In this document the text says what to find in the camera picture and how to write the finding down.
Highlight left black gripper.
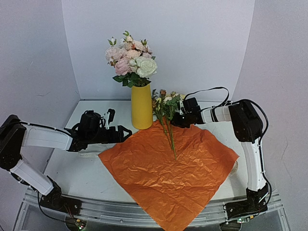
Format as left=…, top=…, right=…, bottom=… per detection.
left=88, top=125, right=133, bottom=145

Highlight yellow ceramic vase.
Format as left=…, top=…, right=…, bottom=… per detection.
left=131, top=84, right=153, bottom=130

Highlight cream printed ribbon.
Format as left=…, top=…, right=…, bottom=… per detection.
left=78, top=151, right=101, bottom=158

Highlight orange yellow wrapping paper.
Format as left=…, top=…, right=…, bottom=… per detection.
left=97, top=119, right=240, bottom=231

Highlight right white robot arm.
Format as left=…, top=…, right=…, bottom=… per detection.
left=171, top=98, right=272, bottom=220

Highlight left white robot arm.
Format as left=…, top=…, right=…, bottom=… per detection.
left=0, top=109, right=132, bottom=215

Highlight white and pink flowers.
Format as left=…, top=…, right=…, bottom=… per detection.
left=105, top=31, right=158, bottom=88

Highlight loose bouquet flower stems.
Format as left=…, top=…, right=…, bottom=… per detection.
left=152, top=89, right=185, bottom=160

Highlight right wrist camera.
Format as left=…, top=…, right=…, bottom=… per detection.
left=178, top=101, right=185, bottom=115

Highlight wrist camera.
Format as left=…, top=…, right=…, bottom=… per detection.
left=178, top=101, right=185, bottom=115
left=104, top=108, right=115, bottom=129

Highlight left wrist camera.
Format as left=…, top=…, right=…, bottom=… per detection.
left=104, top=108, right=115, bottom=129

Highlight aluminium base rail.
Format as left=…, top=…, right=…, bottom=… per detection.
left=13, top=188, right=290, bottom=231

